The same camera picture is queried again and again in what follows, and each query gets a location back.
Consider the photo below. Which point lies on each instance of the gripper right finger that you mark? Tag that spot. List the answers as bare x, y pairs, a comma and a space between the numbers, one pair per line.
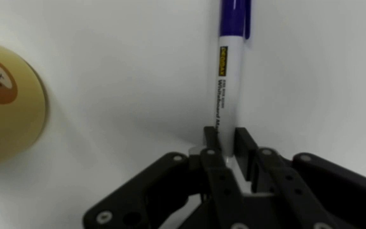
303, 190

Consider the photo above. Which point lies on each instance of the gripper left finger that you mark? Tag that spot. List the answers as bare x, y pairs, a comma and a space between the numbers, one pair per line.
157, 190

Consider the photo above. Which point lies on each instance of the white marker with purple cap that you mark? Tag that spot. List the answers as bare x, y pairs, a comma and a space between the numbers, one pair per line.
229, 79

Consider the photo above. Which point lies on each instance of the yellow cup with bear print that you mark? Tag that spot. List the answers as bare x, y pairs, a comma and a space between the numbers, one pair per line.
6, 106

